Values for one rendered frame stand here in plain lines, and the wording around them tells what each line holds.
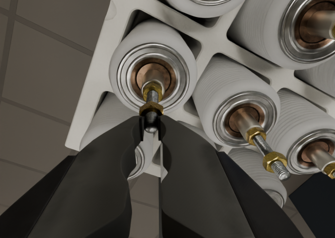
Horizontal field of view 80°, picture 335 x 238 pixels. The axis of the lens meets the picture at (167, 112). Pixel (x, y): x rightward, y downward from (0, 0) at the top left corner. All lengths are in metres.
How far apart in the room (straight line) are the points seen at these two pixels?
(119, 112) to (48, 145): 0.39
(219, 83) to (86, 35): 0.32
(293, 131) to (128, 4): 0.26
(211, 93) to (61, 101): 0.40
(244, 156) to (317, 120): 0.13
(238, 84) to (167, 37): 0.09
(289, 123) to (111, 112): 0.24
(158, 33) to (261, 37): 0.11
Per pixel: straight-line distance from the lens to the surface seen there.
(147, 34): 0.21
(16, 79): 0.58
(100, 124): 0.26
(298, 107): 0.34
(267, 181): 0.35
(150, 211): 0.79
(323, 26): 0.23
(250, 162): 0.37
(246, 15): 0.28
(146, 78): 0.19
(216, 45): 0.29
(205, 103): 0.25
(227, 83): 0.24
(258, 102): 0.25
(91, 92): 0.31
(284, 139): 0.31
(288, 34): 0.24
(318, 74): 0.34
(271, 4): 0.24
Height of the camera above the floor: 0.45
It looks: 61 degrees down
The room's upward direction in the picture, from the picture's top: 175 degrees clockwise
